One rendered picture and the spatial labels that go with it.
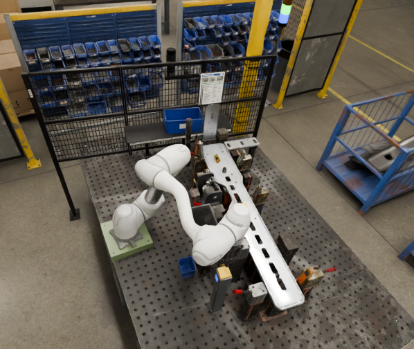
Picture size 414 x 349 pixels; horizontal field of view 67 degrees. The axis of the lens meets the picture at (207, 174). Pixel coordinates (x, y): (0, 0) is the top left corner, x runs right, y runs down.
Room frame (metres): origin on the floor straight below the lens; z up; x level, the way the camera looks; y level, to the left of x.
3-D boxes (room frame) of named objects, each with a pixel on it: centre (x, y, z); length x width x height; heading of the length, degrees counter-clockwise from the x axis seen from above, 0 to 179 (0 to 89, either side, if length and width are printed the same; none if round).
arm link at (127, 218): (1.20, 0.50, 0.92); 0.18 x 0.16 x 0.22; 144
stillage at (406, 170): (2.91, -2.07, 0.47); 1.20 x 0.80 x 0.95; 121
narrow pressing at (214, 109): (2.04, 0.02, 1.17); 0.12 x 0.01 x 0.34; 113
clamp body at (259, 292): (0.76, -0.34, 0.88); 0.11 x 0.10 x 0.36; 113
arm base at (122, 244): (1.17, 0.49, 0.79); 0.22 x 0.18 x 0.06; 42
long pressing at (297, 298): (1.35, -0.28, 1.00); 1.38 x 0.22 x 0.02; 23
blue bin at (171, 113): (2.12, 0.25, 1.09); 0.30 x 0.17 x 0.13; 108
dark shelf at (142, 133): (2.11, 0.28, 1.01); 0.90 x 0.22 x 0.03; 113
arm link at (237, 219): (0.77, -0.14, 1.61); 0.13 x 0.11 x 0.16; 144
